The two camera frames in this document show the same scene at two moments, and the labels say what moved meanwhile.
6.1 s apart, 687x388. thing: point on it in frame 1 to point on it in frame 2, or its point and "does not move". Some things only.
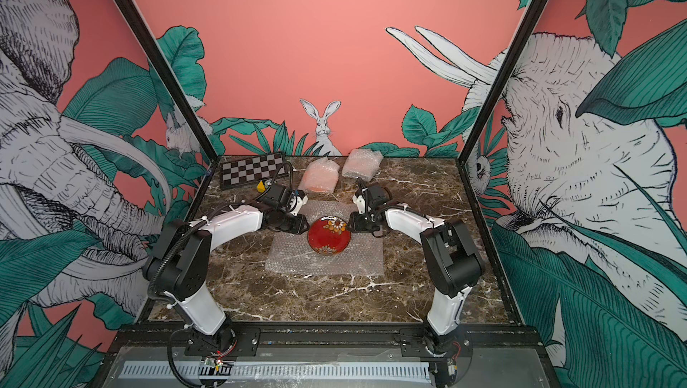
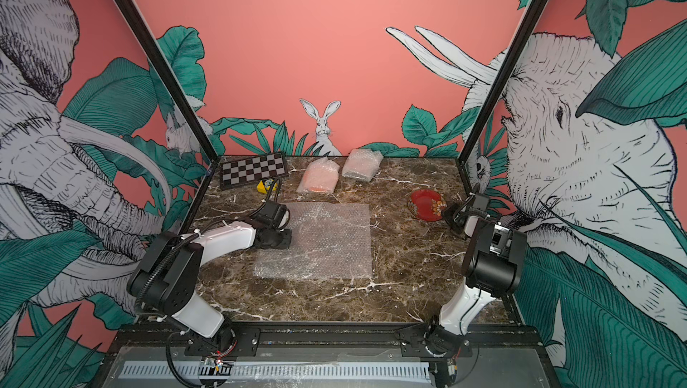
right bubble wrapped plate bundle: x=362 y=163 does not move
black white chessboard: x=250 y=171 does not move
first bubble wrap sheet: x=320 y=175 does not move
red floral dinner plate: x=329 y=235 to x=427 y=205
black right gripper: x=356 y=224 to x=451 y=210
